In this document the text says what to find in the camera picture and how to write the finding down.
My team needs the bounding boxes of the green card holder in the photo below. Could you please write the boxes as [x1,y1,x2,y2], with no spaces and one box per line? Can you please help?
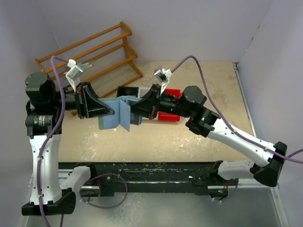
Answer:
[98,96,142,131]

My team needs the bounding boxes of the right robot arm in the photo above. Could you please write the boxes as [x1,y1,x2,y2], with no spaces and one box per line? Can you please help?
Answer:
[131,84,287,187]

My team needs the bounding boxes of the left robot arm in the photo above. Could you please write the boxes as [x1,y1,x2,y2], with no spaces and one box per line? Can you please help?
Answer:
[22,71,114,217]

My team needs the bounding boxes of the white plastic bin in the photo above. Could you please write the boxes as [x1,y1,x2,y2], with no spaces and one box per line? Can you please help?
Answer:
[137,87,151,98]

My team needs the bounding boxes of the red plastic bin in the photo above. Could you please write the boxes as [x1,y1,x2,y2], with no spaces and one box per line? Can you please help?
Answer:
[157,88,181,122]

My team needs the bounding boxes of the pens on rack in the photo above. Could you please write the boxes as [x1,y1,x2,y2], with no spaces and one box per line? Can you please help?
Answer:
[83,62,94,69]

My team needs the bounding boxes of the black plastic bin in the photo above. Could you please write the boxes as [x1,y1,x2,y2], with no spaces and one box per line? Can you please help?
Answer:
[116,86,139,97]

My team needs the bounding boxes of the wooden rack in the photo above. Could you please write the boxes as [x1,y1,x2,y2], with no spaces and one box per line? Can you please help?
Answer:
[35,21,143,86]

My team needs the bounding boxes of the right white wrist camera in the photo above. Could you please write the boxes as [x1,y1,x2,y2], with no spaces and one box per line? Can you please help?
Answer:
[154,67,173,94]

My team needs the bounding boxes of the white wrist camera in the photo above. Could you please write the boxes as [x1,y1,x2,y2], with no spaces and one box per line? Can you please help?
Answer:
[65,59,88,92]
[154,67,173,94]

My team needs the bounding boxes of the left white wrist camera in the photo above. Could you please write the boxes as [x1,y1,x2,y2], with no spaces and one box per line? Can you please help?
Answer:
[65,59,88,92]

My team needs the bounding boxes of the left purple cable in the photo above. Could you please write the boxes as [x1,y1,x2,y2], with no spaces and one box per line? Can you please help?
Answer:
[37,56,69,227]

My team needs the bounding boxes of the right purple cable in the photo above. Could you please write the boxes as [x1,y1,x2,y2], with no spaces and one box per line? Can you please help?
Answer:
[171,55,303,204]

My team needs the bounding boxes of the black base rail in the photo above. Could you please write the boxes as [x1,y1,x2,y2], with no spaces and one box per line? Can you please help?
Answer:
[59,161,237,197]

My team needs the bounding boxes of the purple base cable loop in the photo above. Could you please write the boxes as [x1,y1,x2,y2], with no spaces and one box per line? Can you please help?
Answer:
[79,174,128,210]

